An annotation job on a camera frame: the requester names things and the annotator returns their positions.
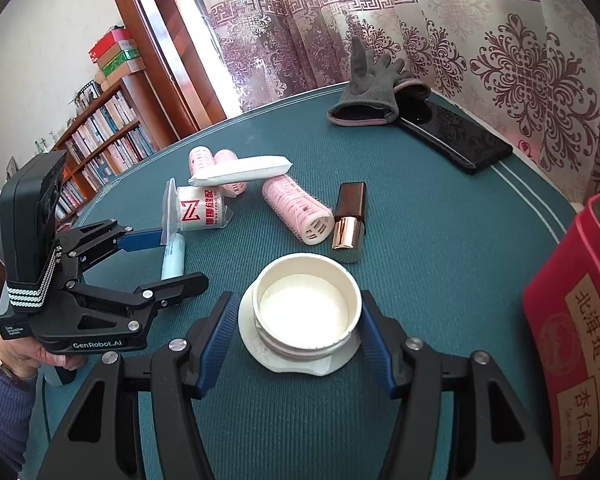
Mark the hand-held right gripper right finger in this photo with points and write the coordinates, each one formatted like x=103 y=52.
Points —
x=380 y=345

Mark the black smartphone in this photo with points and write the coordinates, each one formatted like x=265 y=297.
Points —
x=455 y=135

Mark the picture frame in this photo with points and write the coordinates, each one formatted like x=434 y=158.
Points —
x=86 y=94

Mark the person's left forearm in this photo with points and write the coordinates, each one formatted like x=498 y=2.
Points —
x=5 y=410

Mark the wooden door frame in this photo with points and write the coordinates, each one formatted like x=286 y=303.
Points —
x=140 y=35

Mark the person's left hand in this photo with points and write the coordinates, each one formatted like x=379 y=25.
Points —
x=35 y=356

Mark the light blue tube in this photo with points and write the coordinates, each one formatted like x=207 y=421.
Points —
x=174 y=260

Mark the beige cardboard box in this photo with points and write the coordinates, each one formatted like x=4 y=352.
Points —
x=122 y=71

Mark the large pink hair roller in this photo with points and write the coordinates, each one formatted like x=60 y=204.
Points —
x=300 y=210

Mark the green cardboard box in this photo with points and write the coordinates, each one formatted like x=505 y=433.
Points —
x=119 y=59

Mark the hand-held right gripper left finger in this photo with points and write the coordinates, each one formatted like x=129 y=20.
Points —
x=215 y=345

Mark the patterned lace curtain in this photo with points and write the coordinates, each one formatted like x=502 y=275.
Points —
x=430 y=35

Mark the red biscuit box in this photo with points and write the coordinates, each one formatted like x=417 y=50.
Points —
x=570 y=360

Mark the white cream jar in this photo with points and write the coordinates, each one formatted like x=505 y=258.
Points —
x=300 y=310

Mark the white soft packet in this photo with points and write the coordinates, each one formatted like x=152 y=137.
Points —
x=240 y=170

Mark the brown gold lipstick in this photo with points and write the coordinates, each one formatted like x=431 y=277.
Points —
x=350 y=210

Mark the wooden bookshelf with books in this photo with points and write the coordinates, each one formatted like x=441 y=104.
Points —
x=105 y=135

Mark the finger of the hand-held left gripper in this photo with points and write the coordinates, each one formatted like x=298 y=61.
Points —
x=140 y=241
x=180 y=285

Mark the red cardboard box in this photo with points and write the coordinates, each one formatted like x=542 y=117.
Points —
x=109 y=42

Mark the white bandage roll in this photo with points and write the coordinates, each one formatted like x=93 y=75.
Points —
x=200 y=210

